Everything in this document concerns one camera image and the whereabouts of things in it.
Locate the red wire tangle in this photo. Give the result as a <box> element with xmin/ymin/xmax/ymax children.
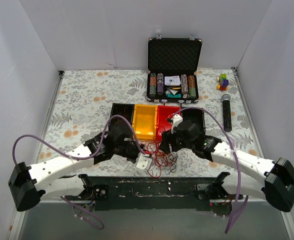
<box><xmin>141</xmin><ymin>126</ymin><xmax>179</xmax><ymax>179</ymax></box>

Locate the black bin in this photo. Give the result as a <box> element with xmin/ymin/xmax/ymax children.
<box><xmin>109</xmin><ymin>103</ymin><xmax>135</xmax><ymax>138</ymax></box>
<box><xmin>181</xmin><ymin>108</ymin><xmax>206</xmax><ymax>135</ymax></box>

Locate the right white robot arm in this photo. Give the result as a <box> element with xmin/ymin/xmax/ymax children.
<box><xmin>160</xmin><ymin>114</ymin><xmax>294</xmax><ymax>212</ymax></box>

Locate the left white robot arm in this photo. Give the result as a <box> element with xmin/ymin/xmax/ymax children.
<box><xmin>8</xmin><ymin>122</ymin><xmax>144</xmax><ymax>212</ymax></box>

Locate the red bin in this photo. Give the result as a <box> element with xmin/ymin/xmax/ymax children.
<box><xmin>155</xmin><ymin>105</ymin><xmax>180</xmax><ymax>142</ymax></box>

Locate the yellow bin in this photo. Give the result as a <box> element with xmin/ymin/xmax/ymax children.
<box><xmin>132</xmin><ymin>104</ymin><xmax>157</xmax><ymax>140</ymax></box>

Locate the floral table mat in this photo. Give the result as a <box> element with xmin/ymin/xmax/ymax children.
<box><xmin>45</xmin><ymin>68</ymin><xmax>262</xmax><ymax>177</ymax></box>

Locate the black microphone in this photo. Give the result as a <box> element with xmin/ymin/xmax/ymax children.
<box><xmin>221</xmin><ymin>94</ymin><xmax>232</xmax><ymax>132</ymax></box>

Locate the playing card deck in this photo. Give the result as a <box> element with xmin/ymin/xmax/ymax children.
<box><xmin>164</xmin><ymin>75</ymin><xmax>181</xmax><ymax>86</ymax></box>

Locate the colourful toy block car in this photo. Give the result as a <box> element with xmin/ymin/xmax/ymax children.
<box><xmin>216</xmin><ymin>73</ymin><xmax>229</xmax><ymax>91</ymax></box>

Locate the black poker chip case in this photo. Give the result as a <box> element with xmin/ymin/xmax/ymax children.
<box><xmin>146</xmin><ymin>34</ymin><xmax>202</xmax><ymax>104</ymax></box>

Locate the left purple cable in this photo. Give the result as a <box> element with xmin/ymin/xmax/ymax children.
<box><xmin>12</xmin><ymin>114</ymin><xmax>150</xmax><ymax>230</ymax></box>

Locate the purple cable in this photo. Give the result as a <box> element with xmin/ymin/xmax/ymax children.
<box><xmin>168</xmin><ymin>106</ymin><xmax>249</xmax><ymax>235</ymax></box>
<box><xmin>12</xmin><ymin>114</ymin><xmax>150</xmax><ymax>230</ymax></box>

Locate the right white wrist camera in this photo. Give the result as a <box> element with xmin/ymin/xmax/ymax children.
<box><xmin>167</xmin><ymin>113</ymin><xmax>183</xmax><ymax>134</ymax></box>

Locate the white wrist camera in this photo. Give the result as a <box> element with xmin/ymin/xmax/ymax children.
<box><xmin>167</xmin><ymin>113</ymin><xmax>183</xmax><ymax>134</ymax></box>
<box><xmin>135</xmin><ymin>153</ymin><xmax>152</xmax><ymax>170</ymax></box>

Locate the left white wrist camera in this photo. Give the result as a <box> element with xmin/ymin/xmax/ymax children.
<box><xmin>135</xmin><ymin>153</ymin><xmax>152</xmax><ymax>170</ymax></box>

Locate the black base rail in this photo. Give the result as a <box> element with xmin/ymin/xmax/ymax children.
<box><xmin>54</xmin><ymin>174</ymin><xmax>242</xmax><ymax>211</ymax></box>

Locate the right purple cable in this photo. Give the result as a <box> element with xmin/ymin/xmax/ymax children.
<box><xmin>168</xmin><ymin>106</ymin><xmax>249</xmax><ymax>235</ymax></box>

